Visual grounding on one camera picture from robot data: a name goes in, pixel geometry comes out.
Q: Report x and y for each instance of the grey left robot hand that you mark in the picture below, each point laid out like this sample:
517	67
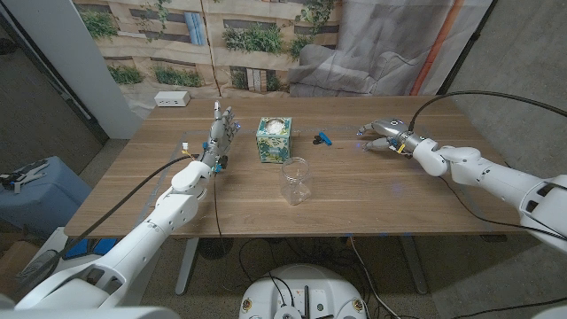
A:
218	137

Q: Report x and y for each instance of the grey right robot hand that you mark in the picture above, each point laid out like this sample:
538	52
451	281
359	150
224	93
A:
392	129

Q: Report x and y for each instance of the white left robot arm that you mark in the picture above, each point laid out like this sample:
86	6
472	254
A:
146	239

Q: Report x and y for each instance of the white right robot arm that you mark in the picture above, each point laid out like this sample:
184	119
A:
496	177

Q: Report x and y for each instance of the teal floral tissue box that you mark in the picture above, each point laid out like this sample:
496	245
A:
274	146

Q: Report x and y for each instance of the clear plastic cup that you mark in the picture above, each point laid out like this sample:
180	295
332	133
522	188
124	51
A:
295	190

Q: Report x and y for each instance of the grey hand-held gripper tool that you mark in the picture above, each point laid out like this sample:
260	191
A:
26	175

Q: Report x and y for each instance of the brown cardboard box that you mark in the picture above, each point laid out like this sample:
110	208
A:
13	261

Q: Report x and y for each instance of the white power strip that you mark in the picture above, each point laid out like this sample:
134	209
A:
172	98

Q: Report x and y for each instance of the blue and black clip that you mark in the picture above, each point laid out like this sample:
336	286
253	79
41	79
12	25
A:
324	138

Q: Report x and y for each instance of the printed fabric backdrop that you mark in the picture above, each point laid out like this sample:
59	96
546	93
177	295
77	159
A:
266	66

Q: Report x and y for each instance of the black round perforated disc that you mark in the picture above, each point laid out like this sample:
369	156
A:
215	248

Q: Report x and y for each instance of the blue flat panel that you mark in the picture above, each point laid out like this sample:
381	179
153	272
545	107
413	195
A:
104	246

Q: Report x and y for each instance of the white robot torso base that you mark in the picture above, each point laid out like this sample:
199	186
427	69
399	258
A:
266	288

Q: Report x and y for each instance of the blue-grey storage case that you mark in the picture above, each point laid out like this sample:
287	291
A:
44	204

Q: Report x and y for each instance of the white floor platform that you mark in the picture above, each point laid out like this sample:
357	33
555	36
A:
55	239

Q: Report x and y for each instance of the grey foot pedal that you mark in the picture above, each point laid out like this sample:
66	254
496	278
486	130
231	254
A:
37	266

